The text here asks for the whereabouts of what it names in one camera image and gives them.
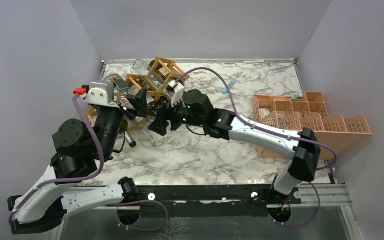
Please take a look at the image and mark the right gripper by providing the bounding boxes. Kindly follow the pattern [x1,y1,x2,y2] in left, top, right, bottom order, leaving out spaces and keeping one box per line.
[148,94,205,137]

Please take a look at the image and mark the clear round glass bottle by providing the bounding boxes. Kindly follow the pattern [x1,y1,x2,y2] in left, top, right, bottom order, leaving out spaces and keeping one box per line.
[101,73,134,110]

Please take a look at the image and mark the clear slim glass bottle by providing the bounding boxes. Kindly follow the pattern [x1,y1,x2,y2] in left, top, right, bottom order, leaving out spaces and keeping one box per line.
[131,59,152,76]

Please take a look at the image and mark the green wine bottle silver neck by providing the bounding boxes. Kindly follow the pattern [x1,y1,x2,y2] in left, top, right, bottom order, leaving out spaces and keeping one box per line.
[119,119,137,148]

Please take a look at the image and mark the green wine bottle black neck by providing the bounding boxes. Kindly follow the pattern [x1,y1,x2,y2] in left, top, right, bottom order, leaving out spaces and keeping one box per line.
[146,57,182,90]

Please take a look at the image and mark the green wine bottle black top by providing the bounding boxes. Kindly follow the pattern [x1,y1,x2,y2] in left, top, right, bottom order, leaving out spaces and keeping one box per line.
[128,80,157,106]

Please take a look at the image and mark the green wine bottle brown label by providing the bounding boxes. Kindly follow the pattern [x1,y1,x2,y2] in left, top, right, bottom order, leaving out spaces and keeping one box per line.
[147,98,167,117]

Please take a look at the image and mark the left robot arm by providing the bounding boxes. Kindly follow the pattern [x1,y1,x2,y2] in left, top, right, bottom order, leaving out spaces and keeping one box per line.
[7,82,148,235]

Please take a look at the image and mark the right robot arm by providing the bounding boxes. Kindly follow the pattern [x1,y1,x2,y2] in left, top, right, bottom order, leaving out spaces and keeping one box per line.
[148,89,321,204]

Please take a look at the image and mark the wooden wine rack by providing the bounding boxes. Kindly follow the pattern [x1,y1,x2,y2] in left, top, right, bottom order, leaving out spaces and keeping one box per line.
[84,56,191,133]

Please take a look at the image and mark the orange plastic crate rack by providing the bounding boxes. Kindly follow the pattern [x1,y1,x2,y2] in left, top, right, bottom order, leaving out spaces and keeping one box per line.
[252,92,372,155]

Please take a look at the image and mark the blue highlighter pen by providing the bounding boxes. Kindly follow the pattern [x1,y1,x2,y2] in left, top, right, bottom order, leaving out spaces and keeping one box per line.
[221,79,237,95]

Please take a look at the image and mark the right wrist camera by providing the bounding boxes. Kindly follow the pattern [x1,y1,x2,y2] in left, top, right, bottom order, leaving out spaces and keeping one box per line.
[166,80,185,108]

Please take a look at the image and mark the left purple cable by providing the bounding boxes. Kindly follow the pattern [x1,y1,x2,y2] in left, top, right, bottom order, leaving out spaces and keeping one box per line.
[8,94,170,233]

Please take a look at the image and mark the purple cable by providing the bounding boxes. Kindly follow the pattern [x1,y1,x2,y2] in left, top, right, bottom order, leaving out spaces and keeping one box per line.
[8,94,170,233]
[175,67,339,229]

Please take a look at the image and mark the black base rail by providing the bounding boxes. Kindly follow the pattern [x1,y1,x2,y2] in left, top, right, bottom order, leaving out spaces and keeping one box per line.
[105,183,302,220]

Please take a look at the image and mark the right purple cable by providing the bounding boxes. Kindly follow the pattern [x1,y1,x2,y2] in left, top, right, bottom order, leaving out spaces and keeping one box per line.
[175,67,339,229]

